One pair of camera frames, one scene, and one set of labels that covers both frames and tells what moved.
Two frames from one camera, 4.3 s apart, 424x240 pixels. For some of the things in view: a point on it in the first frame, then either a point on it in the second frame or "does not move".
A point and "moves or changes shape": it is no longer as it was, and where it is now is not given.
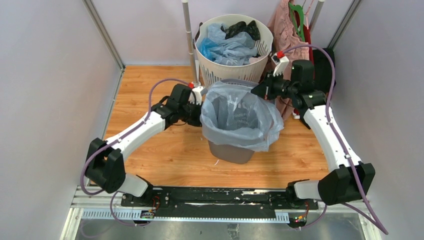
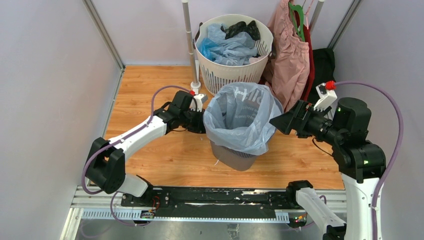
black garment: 324,72 does not move
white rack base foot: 197,83 does not move
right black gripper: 265,91 to 297,119
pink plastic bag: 252,60 does not move
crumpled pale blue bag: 235,51 does not move
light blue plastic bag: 232,114 moves or changes shape
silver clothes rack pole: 195,83 does not move
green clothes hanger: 300,10 does not move
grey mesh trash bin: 229,153 moves or changes shape
